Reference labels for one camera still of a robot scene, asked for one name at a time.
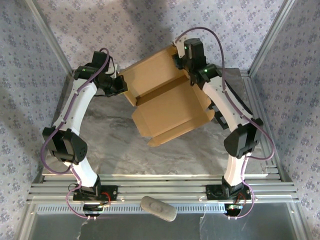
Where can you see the marble pattern table mat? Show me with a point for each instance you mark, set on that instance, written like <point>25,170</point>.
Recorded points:
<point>162,160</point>

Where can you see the grey oval pad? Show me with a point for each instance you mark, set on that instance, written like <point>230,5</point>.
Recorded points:
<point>157,208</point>

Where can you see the aluminium frame post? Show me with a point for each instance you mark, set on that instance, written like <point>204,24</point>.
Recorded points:
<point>270,35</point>
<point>51,35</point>

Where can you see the floral fabric backdrop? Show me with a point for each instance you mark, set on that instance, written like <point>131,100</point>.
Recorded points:
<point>137,25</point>

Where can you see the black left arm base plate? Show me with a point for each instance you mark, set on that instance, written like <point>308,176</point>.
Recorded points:
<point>110,193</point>

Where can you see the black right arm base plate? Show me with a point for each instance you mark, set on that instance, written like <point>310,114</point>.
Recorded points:
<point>212,193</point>

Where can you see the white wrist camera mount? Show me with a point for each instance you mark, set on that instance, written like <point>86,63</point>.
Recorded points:
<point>116,70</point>
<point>180,45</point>

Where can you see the brown cardboard folding box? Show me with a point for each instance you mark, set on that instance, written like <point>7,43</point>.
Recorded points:
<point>170,107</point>

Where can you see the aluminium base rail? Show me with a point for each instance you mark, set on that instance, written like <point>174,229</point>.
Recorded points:
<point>162,186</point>

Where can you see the aluminium side rail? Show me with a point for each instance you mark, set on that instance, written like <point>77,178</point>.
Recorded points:
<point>270,155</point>

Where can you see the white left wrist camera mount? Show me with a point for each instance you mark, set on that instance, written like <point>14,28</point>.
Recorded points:
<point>116,70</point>

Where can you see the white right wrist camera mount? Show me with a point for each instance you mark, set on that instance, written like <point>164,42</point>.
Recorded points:
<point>180,45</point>

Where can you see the grey metal sheet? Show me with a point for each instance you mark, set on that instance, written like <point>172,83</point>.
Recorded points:
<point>150,230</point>

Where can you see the small controller board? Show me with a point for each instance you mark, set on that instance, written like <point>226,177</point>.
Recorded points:
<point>93,208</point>
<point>233,208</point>

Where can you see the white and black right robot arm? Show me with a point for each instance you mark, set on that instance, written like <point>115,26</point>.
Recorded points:
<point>225,105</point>

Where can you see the black and grey checkerboard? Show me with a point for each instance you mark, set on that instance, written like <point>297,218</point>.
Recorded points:
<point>221,121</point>

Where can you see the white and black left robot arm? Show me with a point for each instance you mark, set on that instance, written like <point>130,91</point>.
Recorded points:
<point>75,112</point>

